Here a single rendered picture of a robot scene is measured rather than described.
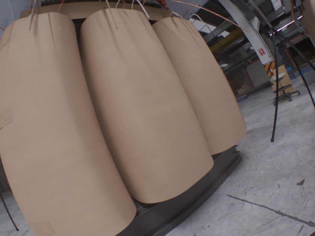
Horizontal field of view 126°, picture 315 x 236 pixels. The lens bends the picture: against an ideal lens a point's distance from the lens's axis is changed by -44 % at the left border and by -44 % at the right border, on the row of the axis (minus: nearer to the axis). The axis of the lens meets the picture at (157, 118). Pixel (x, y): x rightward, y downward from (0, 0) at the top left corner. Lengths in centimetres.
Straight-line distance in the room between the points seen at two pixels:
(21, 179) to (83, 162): 20
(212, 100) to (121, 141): 50
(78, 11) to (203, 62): 75
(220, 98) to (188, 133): 34
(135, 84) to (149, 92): 6
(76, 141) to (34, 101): 18
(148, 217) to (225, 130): 57
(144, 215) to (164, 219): 10
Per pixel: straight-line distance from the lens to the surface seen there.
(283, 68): 336
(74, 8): 90
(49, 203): 44
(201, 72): 80
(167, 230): 70
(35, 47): 58
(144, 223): 65
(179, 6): 140
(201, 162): 59
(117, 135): 52
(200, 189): 80
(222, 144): 79
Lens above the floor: 45
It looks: 4 degrees up
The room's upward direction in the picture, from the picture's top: 23 degrees counter-clockwise
